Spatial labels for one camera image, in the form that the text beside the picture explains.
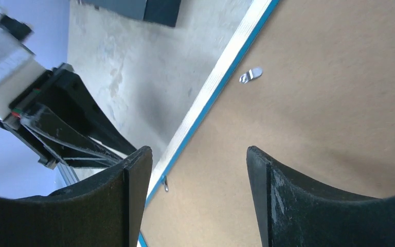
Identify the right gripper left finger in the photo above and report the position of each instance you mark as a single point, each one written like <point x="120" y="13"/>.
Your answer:
<point x="103" y="210"/>

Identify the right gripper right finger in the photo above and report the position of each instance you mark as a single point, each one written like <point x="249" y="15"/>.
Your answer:
<point x="293" y="209"/>

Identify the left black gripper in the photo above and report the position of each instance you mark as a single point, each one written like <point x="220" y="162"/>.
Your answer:
<point x="71" y="116"/>

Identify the brown cardboard backing board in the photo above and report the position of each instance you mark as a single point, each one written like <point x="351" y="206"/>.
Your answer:
<point x="316" y="91"/>

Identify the blue wooden picture frame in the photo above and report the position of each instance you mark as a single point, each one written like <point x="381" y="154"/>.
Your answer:
<point x="204" y="99"/>

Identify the dark flat box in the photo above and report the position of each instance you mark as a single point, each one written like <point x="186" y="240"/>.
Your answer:
<point x="163" y="12"/>

